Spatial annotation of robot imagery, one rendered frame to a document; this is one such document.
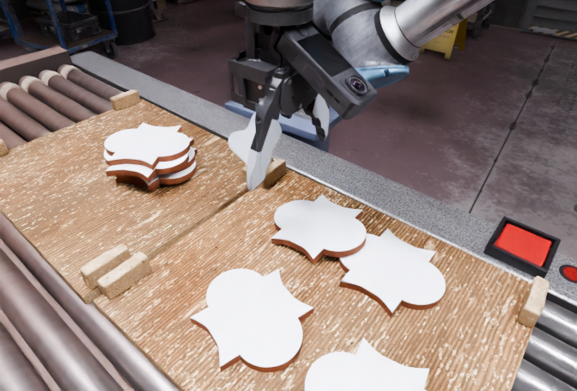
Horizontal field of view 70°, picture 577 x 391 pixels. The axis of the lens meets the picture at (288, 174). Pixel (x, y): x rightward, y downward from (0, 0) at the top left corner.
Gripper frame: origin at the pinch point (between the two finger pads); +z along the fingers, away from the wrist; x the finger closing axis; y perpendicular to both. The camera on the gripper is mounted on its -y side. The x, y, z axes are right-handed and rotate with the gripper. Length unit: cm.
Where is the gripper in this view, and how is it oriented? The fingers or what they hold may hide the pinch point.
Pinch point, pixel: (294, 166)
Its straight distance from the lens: 54.1
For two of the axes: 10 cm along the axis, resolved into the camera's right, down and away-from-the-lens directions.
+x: -6.3, 4.6, -6.3
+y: -7.8, -3.7, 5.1
